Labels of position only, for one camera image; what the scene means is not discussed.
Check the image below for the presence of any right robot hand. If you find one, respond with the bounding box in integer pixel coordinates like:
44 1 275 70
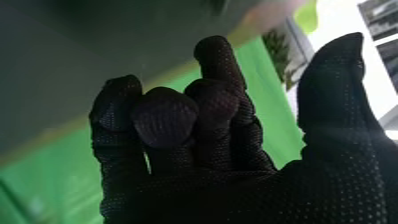
87 32 398 224

